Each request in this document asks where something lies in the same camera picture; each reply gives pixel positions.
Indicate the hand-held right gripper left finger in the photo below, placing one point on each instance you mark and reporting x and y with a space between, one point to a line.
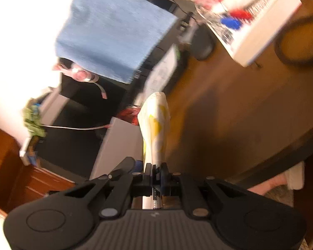
146 174

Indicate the grey box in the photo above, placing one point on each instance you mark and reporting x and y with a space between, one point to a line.
117 148

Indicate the wooden drawer cabinet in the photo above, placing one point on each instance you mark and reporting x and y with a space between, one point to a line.
18 177

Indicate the blue cloth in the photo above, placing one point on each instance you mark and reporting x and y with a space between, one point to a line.
112 31

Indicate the white and yellow shopping bag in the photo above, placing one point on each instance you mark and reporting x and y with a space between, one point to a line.
155 125

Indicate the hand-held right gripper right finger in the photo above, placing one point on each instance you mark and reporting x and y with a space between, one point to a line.
163 174

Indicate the green crumpled cloth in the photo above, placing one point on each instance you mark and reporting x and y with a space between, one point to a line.
32 121

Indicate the white printed paper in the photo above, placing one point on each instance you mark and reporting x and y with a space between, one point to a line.
163 70

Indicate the white printed box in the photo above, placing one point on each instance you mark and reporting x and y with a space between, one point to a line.
260 26

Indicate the pink tape roll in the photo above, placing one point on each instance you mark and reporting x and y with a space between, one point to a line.
82 75

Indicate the black computer mouse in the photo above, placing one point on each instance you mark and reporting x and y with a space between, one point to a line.
202 45

